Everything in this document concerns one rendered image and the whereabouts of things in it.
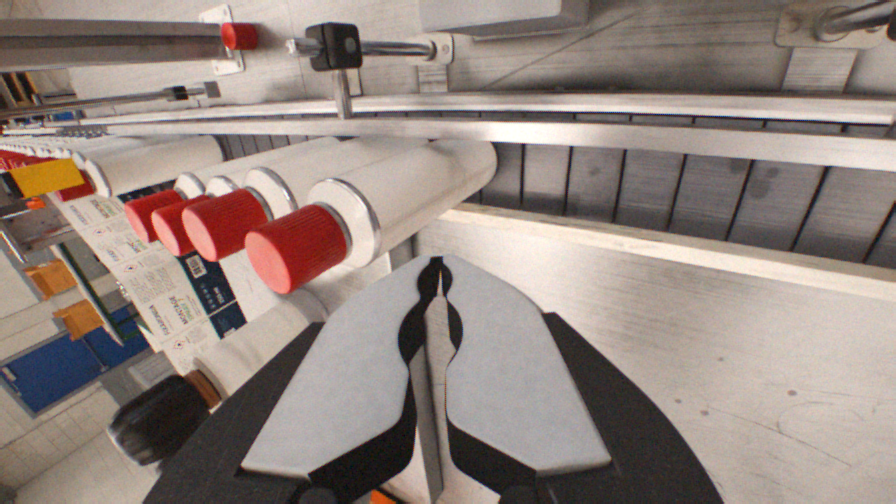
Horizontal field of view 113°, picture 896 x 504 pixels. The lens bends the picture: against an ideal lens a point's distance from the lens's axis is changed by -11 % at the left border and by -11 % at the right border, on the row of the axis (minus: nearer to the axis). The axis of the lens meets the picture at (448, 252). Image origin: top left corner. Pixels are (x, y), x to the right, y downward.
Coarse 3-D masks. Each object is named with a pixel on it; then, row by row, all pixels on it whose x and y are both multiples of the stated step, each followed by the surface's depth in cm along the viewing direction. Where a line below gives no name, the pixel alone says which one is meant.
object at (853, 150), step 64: (128, 128) 47; (192, 128) 37; (256, 128) 31; (320, 128) 26; (384, 128) 23; (448, 128) 21; (512, 128) 19; (576, 128) 17; (640, 128) 16; (704, 128) 14; (768, 128) 14
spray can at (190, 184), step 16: (304, 144) 34; (320, 144) 35; (240, 160) 29; (256, 160) 29; (192, 176) 25; (208, 176) 26; (160, 192) 24; (176, 192) 25; (192, 192) 25; (128, 208) 23; (144, 208) 23; (144, 224) 23; (144, 240) 24
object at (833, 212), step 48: (240, 144) 48; (288, 144) 42; (528, 144) 27; (480, 192) 31; (528, 192) 29; (576, 192) 27; (624, 192) 25; (672, 192) 23; (720, 192) 22; (768, 192) 20; (816, 192) 19; (864, 192) 18; (720, 240) 23; (768, 240) 21; (816, 240) 20; (864, 240) 19
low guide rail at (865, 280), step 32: (480, 224) 28; (512, 224) 27; (544, 224) 26; (576, 224) 25; (608, 224) 25; (672, 256) 22; (704, 256) 21; (736, 256) 20; (768, 256) 19; (800, 256) 19; (832, 288) 18; (864, 288) 17
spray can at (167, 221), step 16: (336, 144) 31; (272, 160) 27; (224, 176) 23; (240, 176) 23; (208, 192) 23; (224, 192) 22; (160, 208) 20; (176, 208) 20; (160, 224) 20; (176, 224) 20; (176, 240) 20
